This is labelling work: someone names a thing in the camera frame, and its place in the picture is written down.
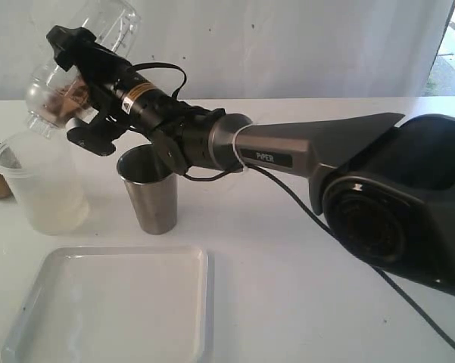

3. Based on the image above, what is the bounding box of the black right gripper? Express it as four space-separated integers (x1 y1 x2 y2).
46 25 136 121

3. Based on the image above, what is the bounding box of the clear measuring shaker cup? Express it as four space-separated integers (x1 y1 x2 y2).
33 1 141 95

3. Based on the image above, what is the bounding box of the clear dome lid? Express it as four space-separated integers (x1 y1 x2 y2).
25 60 91 138

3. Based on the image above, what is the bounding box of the pile of coins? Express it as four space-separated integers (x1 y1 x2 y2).
42 77 90 128

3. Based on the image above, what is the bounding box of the stainless steel tumbler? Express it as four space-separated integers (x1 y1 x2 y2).
117 144 178 235

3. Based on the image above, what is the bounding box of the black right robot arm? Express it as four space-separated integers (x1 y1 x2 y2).
46 26 455 296

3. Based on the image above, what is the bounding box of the translucent plastic container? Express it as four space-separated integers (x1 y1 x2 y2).
0 131 89 235

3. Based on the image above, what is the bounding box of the white rectangular tray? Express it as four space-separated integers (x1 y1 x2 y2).
0 246 208 362

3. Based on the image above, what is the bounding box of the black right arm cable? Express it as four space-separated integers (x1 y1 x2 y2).
132 62 455 363

